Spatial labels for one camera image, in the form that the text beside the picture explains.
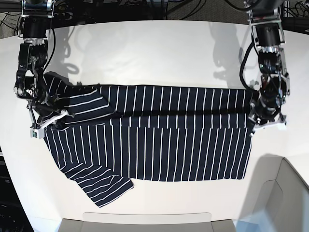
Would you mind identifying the grey bin right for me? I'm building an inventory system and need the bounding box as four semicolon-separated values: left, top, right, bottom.
235;154;309;232

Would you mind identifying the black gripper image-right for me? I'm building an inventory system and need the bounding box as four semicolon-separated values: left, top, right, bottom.
250;93;286;126

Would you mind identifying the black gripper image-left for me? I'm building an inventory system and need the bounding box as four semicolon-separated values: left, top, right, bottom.
27;92;72;128

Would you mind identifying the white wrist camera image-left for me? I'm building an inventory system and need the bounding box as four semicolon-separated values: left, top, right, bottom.
29;109;75;139

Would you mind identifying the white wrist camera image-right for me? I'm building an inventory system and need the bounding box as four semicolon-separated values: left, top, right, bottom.
253;113;287;132

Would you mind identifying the navy white striped T-shirt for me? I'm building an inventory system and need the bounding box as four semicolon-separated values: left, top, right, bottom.
43;74;253;207

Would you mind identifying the grey tray bottom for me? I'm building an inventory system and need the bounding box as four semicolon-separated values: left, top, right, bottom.
58;212;236;232

